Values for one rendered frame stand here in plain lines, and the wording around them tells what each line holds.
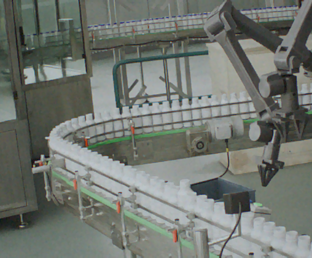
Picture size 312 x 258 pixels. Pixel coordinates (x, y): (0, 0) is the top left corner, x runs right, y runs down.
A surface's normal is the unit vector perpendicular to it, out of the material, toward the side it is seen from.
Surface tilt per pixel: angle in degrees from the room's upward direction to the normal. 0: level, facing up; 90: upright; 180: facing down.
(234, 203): 73
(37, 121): 90
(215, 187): 90
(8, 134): 90
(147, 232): 90
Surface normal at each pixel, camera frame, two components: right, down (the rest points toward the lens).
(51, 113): 0.47, 0.14
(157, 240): -0.88, 0.18
